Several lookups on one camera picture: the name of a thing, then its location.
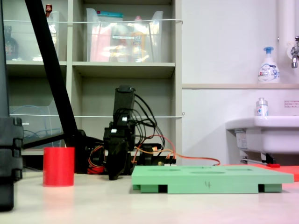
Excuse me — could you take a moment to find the dark patterned bottle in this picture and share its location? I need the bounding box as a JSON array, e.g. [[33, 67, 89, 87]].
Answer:
[[3, 25, 20, 61]]

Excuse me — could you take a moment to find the white wall notice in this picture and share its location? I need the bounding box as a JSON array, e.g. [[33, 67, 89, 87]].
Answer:
[[284, 100, 299, 109]]

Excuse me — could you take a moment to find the beige shelf unit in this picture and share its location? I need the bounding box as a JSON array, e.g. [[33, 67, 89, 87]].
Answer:
[[2, 0, 183, 173]]

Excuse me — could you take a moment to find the small clear sanitizer bottle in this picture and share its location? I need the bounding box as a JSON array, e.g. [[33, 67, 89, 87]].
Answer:
[[255, 97, 269, 117]]

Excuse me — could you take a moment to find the white pump soap bottle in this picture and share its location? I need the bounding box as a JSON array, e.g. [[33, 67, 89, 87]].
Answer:
[[257, 46, 281, 84]]

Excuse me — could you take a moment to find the clear bin with bottles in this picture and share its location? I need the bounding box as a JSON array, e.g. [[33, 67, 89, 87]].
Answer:
[[3, 11, 60, 62]]

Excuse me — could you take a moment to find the large clear storage bin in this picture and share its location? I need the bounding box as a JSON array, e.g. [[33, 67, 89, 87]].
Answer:
[[85, 8, 164, 63]]

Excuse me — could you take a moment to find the red orange wire bundle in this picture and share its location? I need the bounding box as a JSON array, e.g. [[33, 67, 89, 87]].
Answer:
[[87, 145, 105, 175]]

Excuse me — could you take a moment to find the white safety cord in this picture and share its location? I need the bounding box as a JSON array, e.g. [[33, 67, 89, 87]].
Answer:
[[9, 112, 186, 119]]

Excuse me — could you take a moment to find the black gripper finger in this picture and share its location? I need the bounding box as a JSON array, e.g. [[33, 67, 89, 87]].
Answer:
[[107, 148, 122, 181], [116, 141, 129, 175]]

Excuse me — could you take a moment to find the red cylinder block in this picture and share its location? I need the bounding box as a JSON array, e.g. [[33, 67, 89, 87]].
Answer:
[[43, 147, 75, 188]]

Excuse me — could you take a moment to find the clear bin with blue cable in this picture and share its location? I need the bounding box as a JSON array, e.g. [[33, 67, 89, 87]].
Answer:
[[9, 105, 65, 150]]

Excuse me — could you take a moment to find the black table clamp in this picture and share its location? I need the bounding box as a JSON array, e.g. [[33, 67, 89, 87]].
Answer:
[[139, 143, 162, 168]]

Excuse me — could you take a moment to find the flat orange-red board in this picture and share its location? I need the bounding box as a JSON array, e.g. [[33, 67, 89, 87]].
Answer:
[[223, 163, 299, 182]]

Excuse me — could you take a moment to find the metal faucet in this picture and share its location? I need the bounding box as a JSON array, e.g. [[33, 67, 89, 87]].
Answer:
[[286, 35, 299, 69]]

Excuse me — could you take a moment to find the white sink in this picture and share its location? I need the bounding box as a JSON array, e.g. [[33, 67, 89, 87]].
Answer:
[[225, 115, 299, 164]]

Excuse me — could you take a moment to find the dark grey post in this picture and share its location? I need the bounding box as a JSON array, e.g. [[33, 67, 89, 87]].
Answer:
[[0, 0, 10, 118]]

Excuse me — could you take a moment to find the long orange cable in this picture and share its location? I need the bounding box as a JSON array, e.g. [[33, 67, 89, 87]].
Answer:
[[130, 134, 221, 167]]

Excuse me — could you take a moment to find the green shape sorter board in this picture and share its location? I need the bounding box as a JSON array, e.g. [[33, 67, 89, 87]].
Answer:
[[131, 165, 294, 195]]

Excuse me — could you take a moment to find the orange bottle in bin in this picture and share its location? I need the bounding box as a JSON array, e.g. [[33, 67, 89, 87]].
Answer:
[[130, 15, 147, 63]]

